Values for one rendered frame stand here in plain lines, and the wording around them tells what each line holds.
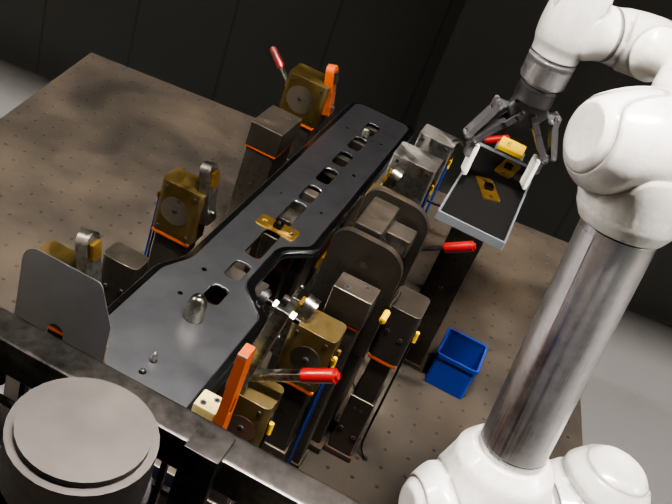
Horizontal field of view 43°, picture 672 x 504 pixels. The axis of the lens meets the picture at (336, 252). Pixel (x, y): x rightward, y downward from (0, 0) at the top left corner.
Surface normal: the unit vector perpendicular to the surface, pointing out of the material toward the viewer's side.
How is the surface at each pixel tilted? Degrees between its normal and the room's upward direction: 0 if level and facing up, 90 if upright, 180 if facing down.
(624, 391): 0
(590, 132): 85
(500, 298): 0
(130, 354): 0
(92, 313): 90
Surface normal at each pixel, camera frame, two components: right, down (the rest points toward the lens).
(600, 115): -0.93, -0.17
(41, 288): -0.35, 0.45
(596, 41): 0.25, 0.66
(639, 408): 0.31, -0.77
